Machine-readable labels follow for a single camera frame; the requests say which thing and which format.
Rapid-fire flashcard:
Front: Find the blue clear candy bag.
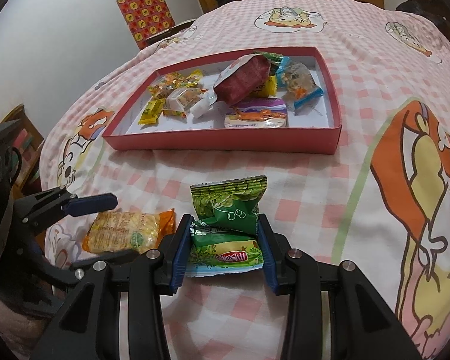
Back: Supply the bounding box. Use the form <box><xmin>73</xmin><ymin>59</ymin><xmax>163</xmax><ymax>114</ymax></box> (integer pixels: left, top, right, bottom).
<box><xmin>275</xmin><ymin>56</ymin><xmax>323</xmax><ymax>113</ymax></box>

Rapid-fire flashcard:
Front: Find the yellow mesh snack packet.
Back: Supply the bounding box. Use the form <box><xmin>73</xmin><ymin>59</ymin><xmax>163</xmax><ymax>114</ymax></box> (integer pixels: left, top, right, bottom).
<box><xmin>250</xmin><ymin>76</ymin><xmax>277</xmax><ymax>98</ymax></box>

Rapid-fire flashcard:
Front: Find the purple cartoon candy tin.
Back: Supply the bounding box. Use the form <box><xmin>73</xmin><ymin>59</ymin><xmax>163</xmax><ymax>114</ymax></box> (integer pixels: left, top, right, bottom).
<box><xmin>224</xmin><ymin>97</ymin><xmax>288</xmax><ymax>128</ymax></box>

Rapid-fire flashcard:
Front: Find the dark wooden side table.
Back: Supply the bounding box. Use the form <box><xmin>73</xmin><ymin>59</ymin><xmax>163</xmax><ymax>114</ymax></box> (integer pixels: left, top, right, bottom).
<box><xmin>146</xmin><ymin>19</ymin><xmax>195</xmax><ymax>46</ymax></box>

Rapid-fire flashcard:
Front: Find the dark green snack packet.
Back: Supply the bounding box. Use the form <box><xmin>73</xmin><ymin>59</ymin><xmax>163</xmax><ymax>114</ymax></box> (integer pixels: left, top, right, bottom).
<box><xmin>257</xmin><ymin>51</ymin><xmax>284</xmax><ymax>76</ymax></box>

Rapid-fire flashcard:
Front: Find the rice cracker package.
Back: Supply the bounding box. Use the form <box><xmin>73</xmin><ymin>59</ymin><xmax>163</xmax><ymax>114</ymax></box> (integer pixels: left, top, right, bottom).
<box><xmin>82</xmin><ymin>209</ymin><xmax>176</xmax><ymax>254</ymax></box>

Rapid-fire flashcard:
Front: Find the red shallow cardboard box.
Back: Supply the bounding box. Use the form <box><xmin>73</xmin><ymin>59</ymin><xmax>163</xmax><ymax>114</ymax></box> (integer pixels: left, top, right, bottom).
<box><xmin>102</xmin><ymin>46</ymin><xmax>342</xmax><ymax>155</ymax></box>

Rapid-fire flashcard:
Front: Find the pink checkered cartoon bedsheet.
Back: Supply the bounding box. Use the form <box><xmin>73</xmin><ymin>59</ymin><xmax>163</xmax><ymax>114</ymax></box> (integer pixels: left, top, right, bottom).
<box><xmin>40</xmin><ymin>0</ymin><xmax>450</xmax><ymax>359</ymax></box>

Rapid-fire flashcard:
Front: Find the wooden bookshelf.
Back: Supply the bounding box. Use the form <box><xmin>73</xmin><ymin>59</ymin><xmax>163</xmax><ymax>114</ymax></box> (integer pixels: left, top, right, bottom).
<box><xmin>0</xmin><ymin>104</ymin><xmax>44</xmax><ymax>199</ymax></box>

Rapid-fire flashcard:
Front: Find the yellow candy packet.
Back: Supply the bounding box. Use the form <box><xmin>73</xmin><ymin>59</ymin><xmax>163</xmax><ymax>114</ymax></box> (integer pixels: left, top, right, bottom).
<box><xmin>138</xmin><ymin>98</ymin><xmax>166</xmax><ymax>125</ymax></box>

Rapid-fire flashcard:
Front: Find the green pea snack bag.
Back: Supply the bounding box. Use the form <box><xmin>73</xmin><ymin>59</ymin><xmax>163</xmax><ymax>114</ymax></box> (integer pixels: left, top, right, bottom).
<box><xmin>190</xmin><ymin>175</ymin><xmax>267</xmax><ymax>235</ymax></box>

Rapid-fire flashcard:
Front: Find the orange striped candy wrapper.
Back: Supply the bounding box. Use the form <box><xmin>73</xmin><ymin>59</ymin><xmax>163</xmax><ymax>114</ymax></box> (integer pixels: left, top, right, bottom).
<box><xmin>148</xmin><ymin>69</ymin><xmax>203</xmax><ymax>99</ymax></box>

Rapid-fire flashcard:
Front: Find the dark wooden headboard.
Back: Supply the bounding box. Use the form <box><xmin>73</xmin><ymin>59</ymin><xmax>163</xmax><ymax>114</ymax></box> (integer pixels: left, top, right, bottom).
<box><xmin>395</xmin><ymin>0</ymin><xmax>450</xmax><ymax>43</ymax></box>

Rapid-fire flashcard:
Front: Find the clear colourful candy packet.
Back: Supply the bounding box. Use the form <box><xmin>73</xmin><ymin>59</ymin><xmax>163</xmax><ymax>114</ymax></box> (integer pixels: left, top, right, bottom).
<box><xmin>162</xmin><ymin>87</ymin><xmax>209</xmax><ymax>118</ymax></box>

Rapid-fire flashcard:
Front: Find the pink drink pouch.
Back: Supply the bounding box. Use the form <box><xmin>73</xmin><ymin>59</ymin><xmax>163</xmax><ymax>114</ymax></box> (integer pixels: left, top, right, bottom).
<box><xmin>190</xmin><ymin>54</ymin><xmax>271</xmax><ymax>118</ymax></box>

